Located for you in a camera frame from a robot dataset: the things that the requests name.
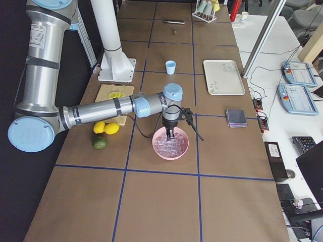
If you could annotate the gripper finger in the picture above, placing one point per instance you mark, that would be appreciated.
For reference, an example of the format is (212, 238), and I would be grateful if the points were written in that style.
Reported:
(168, 133)
(172, 135)

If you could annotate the yellow cup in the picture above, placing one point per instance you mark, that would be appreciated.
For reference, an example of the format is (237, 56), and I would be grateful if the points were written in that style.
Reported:
(215, 5)

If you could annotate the mint green cup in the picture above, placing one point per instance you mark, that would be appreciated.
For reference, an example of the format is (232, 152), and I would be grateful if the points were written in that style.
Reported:
(201, 6)

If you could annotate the lemon near board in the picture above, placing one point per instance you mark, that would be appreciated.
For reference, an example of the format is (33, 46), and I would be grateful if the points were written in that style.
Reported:
(111, 128)

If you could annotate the cream bear tray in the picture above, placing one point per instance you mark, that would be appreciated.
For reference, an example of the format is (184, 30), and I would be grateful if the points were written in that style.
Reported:
(223, 77)

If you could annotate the bamboo cutting board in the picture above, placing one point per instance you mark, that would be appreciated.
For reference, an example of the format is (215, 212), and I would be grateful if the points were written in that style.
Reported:
(103, 93)

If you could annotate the red cylinder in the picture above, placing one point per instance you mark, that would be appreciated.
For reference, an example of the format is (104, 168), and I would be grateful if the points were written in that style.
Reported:
(235, 6)

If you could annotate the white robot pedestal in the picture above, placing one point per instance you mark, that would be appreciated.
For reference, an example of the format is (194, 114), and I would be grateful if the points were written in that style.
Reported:
(115, 66)

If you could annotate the black computer mouse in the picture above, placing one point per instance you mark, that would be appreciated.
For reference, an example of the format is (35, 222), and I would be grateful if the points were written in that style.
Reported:
(290, 173)

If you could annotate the near teach pendant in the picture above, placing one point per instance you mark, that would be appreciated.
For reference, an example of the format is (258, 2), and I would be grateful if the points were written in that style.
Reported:
(296, 99)

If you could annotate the pile of ice cubes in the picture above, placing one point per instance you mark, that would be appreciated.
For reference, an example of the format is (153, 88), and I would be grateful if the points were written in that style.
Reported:
(170, 148)

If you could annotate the black keyboard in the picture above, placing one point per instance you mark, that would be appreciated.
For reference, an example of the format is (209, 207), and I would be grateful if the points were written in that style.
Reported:
(303, 143)

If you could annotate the pink bowl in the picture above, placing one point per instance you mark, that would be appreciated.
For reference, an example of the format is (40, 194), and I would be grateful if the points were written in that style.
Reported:
(176, 129)

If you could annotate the teach pendant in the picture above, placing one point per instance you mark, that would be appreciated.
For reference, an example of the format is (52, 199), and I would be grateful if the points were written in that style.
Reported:
(299, 73)
(296, 99)

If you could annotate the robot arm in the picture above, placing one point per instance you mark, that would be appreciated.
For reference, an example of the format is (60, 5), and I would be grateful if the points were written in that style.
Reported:
(37, 119)

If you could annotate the green avocado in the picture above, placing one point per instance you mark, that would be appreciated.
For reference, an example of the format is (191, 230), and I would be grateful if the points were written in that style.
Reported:
(99, 143)

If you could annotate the steel muddler black tip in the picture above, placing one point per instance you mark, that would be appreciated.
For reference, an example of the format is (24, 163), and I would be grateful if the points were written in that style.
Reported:
(174, 22)

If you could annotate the aluminium frame post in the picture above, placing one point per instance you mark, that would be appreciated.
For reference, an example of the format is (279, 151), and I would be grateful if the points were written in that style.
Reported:
(274, 12)

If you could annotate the lemon slices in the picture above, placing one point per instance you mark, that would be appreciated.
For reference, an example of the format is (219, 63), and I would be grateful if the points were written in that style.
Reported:
(115, 94)

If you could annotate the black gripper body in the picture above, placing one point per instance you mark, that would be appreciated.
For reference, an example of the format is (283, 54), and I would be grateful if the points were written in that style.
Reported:
(169, 125)

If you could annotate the light blue cup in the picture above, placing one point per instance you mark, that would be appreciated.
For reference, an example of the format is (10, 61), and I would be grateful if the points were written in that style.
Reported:
(170, 67)

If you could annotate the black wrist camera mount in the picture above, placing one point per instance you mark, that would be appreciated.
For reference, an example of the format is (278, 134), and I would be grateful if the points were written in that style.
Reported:
(189, 119)

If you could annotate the white wire cup rack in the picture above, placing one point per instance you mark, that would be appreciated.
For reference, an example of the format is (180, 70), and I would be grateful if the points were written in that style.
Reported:
(203, 17)

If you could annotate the far teach pendant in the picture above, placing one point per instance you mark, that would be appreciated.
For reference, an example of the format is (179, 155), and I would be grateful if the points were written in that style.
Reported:
(299, 73)

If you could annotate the grey white cup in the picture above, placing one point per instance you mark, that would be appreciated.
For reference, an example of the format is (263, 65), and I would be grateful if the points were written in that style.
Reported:
(208, 8)

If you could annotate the grey folded cloth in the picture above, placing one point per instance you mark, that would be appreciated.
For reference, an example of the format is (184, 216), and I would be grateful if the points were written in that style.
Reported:
(236, 118)

